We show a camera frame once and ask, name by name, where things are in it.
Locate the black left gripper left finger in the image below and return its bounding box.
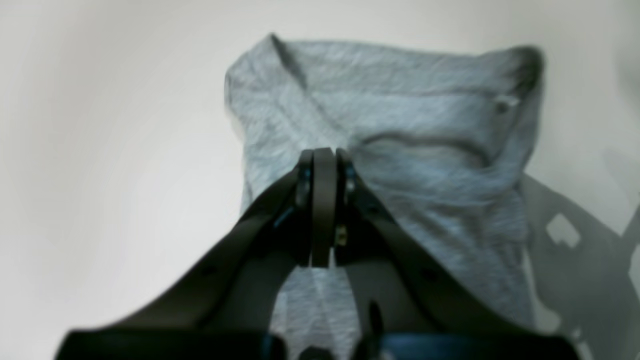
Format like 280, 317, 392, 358
55, 150, 314, 360

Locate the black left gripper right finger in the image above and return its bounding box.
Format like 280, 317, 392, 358
311, 148, 578, 360

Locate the grey T-shirt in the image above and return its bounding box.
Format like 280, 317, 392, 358
224, 33, 547, 360

